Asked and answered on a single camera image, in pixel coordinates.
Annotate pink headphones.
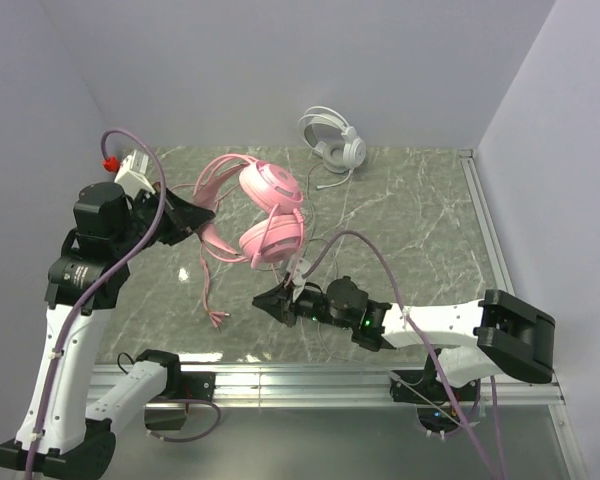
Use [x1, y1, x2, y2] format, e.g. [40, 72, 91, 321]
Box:
[193, 153, 305, 269]

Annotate pink headphone cable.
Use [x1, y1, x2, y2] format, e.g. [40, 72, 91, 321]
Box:
[169, 164, 321, 329]

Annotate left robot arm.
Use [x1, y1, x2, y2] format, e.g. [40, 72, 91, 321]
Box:
[0, 182, 215, 479]

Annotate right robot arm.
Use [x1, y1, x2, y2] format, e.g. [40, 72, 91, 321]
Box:
[252, 276, 556, 402]

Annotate white headphones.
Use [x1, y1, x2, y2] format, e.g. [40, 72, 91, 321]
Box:
[298, 105, 367, 191]

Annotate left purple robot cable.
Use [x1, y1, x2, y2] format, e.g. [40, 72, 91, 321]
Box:
[23, 128, 223, 480]

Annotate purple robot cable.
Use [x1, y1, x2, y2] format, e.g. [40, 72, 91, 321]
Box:
[309, 230, 509, 480]
[23, 128, 223, 480]

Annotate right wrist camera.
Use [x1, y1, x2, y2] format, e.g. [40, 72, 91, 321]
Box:
[284, 258, 312, 288]

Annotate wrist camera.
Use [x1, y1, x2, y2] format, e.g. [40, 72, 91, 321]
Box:
[284, 258, 312, 288]
[102, 150, 155, 197]

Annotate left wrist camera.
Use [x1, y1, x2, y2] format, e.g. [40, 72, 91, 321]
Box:
[102, 150, 155, 197]

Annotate front aluminium rail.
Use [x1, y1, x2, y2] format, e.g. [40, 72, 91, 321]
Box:
[87, 363, 565, 408]

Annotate aluminium rail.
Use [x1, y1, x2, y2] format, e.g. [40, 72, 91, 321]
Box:
[87, 363, 565, 408]
[459, 149, 515, 295]

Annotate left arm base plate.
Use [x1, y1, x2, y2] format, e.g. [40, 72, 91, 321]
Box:
[170, 371, 216, 402]

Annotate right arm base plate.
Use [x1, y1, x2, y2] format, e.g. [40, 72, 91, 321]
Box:
[386, 369, 427, 405]

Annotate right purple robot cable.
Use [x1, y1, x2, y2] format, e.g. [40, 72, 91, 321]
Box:
[309, 230, 509, 480]

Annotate right aluminium rail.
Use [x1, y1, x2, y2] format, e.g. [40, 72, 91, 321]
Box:
[459, 149, 515, 295]

